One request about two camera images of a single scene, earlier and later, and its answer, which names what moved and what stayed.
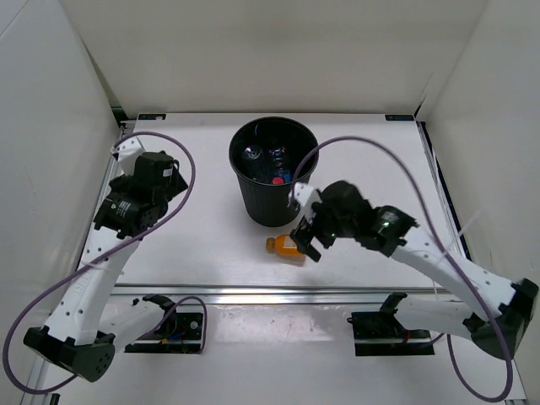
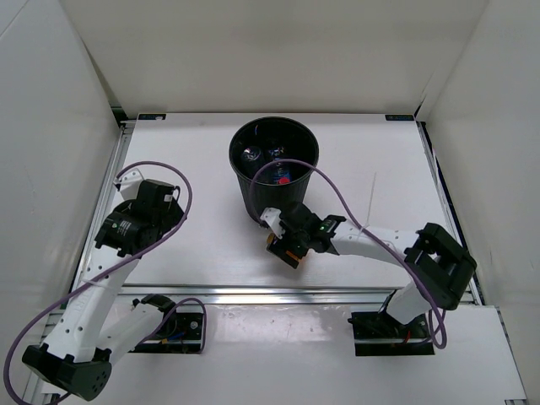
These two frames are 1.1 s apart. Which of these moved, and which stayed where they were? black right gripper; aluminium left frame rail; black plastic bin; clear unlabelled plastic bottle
Moved: black right gripper
Stayed: black plastic bin; aluminium left frame rail; clear unlabelled plastic bottle
